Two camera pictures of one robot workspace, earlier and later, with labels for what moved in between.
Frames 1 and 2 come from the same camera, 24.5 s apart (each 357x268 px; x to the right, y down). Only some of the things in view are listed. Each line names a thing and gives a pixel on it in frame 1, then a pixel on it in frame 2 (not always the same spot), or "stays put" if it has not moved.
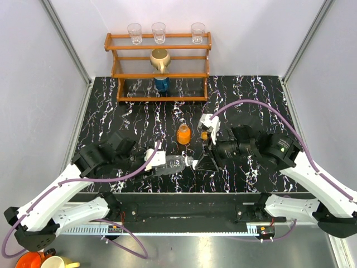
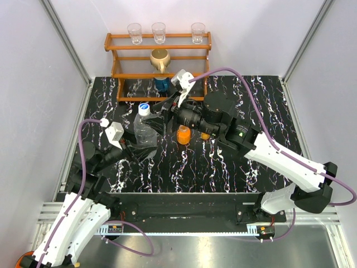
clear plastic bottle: x=173 y=164 → x=142 y=134
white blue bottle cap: x=194 y=163 → x=144 y=109
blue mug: x=162 y=84 stays put
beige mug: x=160 y=58 stays put
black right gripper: x=207 y=162 → x=169 y=108
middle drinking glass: x=159 y=30 stays put
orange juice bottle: x=183 y=134 stays put
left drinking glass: x=135 y=31 stays put
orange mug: x=30 y=259 stays put
